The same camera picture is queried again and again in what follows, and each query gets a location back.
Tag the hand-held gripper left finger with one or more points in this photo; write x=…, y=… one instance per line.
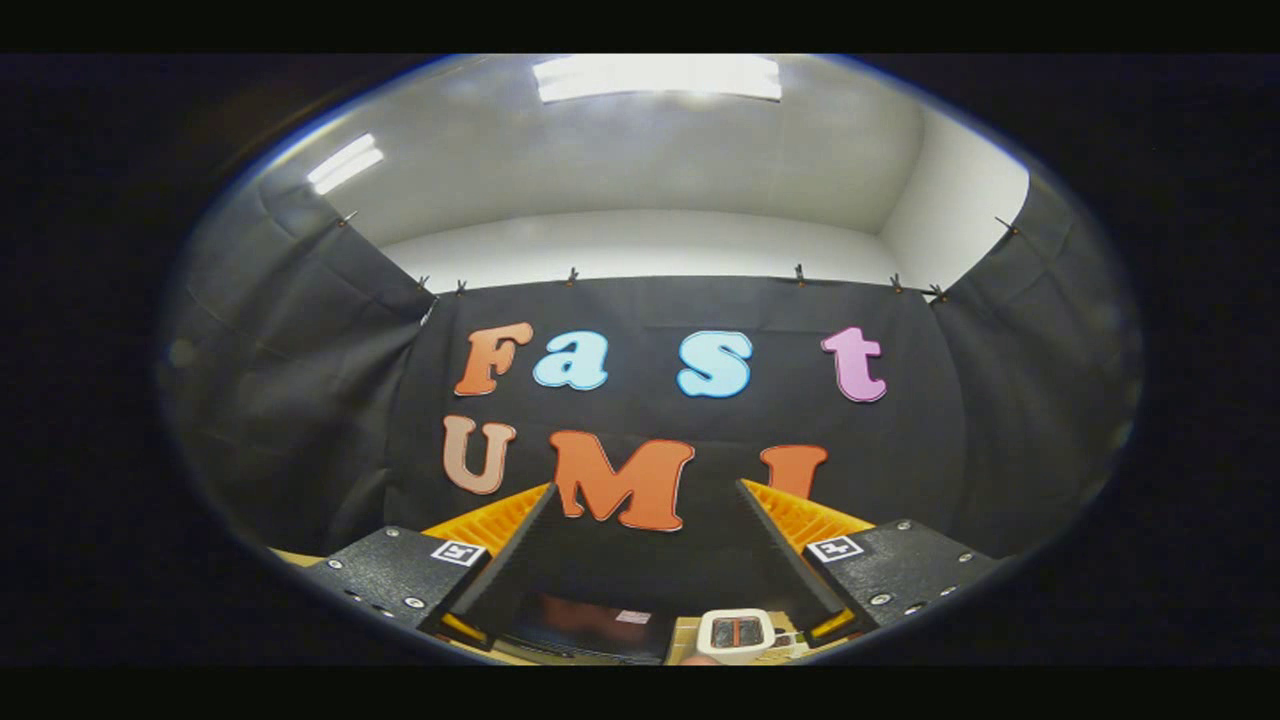
x=515, y=560

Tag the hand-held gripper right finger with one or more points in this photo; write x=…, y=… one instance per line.
x=775, y=560

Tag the black toaster oven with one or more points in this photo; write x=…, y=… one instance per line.
x=590, y=630

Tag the white pop-up toaster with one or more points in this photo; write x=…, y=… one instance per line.
x=710, y=640

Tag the row of small cloth clips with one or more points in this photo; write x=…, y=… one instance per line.
x=799, y=274

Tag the narrow ceiling light panel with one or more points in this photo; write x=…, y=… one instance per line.
x=345, y=163

